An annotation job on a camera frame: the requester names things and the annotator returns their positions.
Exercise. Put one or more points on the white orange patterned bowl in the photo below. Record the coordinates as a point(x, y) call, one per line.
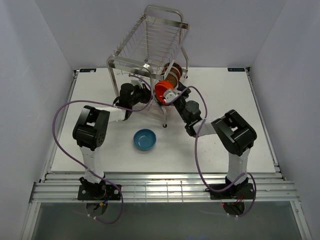
point(172, 69)

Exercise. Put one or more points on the orange plastic bowl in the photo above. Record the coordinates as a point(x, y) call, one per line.
point(161, 87)
point(166, 100)

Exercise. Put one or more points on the blue ceramic bowl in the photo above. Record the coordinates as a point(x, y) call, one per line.
point(144, 139)

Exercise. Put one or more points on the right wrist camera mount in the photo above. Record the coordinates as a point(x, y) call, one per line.
point(171, 91)

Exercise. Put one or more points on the brown cream-inside bowl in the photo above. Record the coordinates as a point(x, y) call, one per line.
point(172, 78)

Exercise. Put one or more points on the floral black-white patterned bowl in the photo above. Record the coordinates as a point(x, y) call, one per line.
point(180, 69)

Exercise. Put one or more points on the steel wire dish rack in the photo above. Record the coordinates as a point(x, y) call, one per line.
point(155, 40)

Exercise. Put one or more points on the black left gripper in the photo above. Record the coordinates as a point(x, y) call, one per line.
point(146, 93)

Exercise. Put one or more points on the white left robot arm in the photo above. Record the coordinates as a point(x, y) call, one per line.
point(90, 133)

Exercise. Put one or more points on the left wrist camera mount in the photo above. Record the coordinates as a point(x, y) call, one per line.
point(136, 80)

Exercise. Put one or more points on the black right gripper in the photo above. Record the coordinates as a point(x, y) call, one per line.
point(185, 94)

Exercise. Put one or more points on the aluminium table frame rails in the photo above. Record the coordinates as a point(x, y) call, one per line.
point(165, 188)

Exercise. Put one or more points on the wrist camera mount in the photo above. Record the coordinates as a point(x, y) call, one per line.
point(136, 80)
point(171, 91)

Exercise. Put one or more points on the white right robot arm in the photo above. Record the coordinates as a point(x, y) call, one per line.
point(236, 135)

